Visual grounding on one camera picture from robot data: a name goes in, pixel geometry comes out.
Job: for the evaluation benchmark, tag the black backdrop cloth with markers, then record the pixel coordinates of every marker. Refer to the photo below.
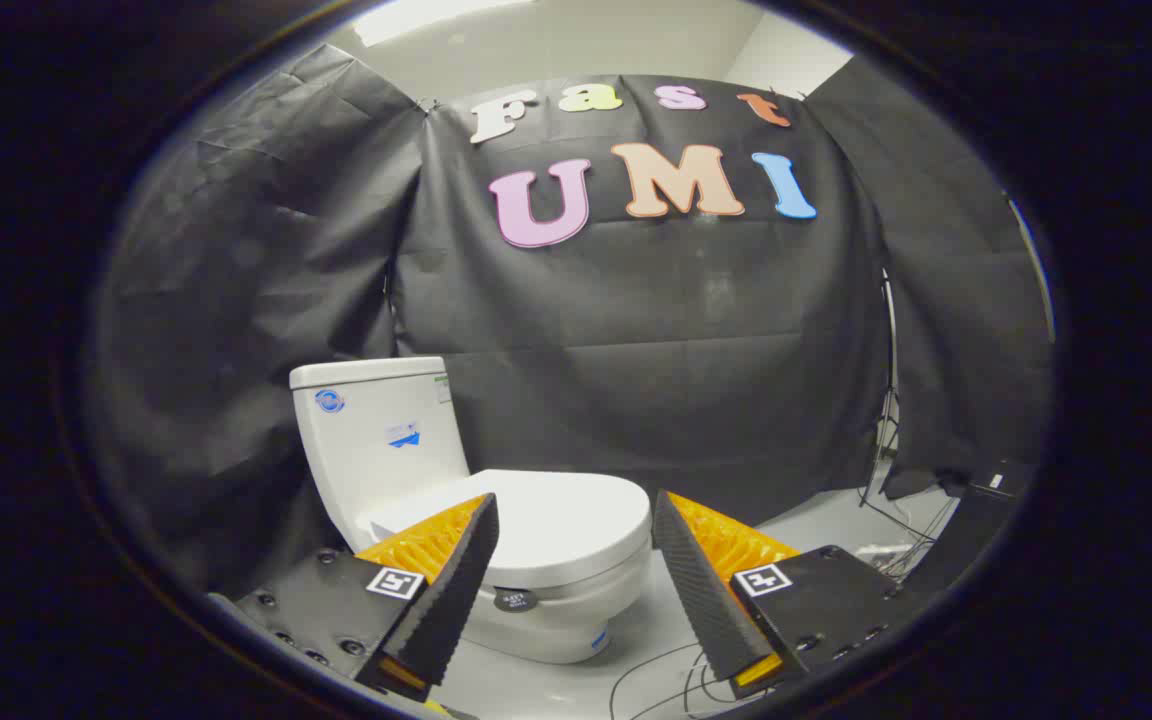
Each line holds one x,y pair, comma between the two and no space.
636,350

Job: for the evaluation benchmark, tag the white toilet lid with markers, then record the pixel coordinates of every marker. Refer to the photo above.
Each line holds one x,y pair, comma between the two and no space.
566,525

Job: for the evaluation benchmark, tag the black box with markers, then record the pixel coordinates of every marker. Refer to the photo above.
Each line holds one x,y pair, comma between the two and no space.
976,520

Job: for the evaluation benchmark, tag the ceiling light panel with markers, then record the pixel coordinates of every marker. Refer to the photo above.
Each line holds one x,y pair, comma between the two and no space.
416,18

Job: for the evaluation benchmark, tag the black light stand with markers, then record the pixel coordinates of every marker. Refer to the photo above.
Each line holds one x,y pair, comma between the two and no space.
892,380

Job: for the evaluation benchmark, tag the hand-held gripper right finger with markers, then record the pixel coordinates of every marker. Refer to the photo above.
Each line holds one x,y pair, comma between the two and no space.
701,590

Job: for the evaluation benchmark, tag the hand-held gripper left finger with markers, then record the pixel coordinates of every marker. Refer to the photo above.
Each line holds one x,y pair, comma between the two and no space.
456,590

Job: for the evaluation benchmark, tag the white ceramic toilet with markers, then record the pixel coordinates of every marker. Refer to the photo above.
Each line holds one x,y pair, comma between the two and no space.
376,440

